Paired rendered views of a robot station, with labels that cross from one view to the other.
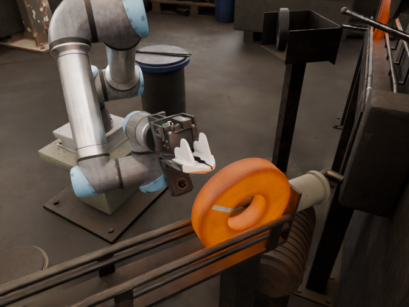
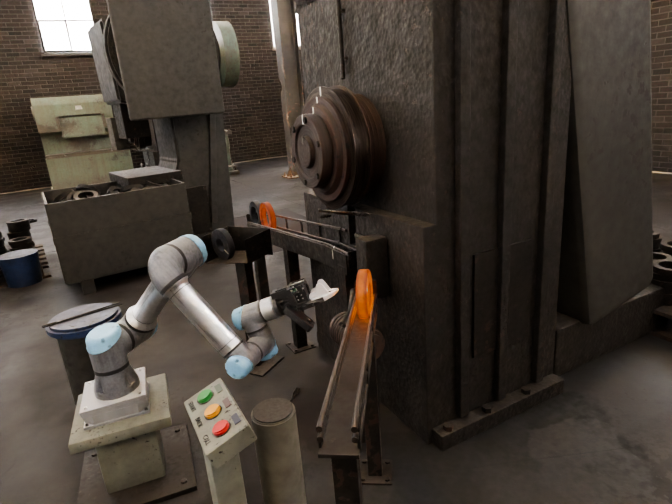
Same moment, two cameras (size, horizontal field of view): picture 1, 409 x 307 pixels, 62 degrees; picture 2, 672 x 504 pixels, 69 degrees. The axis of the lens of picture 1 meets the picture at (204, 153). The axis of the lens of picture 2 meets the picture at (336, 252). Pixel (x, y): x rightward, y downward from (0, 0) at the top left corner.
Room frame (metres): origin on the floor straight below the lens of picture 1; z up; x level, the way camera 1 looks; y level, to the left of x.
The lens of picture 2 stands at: (-0.49, 1.09, 1.30)
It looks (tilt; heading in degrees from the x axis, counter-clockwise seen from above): 17 degrees down; 310
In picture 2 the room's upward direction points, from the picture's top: 5 degrees counter-clockwise
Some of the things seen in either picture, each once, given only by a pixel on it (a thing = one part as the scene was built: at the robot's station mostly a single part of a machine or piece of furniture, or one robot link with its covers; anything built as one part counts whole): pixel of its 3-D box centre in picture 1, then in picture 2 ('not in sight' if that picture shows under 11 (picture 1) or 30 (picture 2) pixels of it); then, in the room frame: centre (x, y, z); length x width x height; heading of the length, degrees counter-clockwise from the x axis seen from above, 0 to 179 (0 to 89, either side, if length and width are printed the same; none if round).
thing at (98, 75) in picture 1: (86, 87); (107, 346); (1.13, 0.43, 0.54); 0.13 x 0.12 x 0.14; 109
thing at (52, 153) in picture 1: (98, 146); (123, 409); (1.13, 0.43, 0.28); 0.32 x 0.32 x 0.04; 60
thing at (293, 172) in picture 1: (287, 103); (245, 300); (1.34, -0.37, 0.36); 0.26 x 0.20 x 0.72; 11
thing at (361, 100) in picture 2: not in sight; (350, 146); (0.71, -0.50, 1.12); 0.47 x 0.10 x 0.47; 156
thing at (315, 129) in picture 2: not in sight; (310, 151); (0.78, -0.33, 1.11); 0.28 x 0.06 x 0.28; 156
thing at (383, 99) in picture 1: (382, 156); (373, 266); (0.52, -0.34, 0.68); 0.11 x 0.08 x 0.24; 66
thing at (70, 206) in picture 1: (104, 175); (131, 443); (1.13, 0.43, 0.13); 0.40 x 0.40 x 0.26; 60
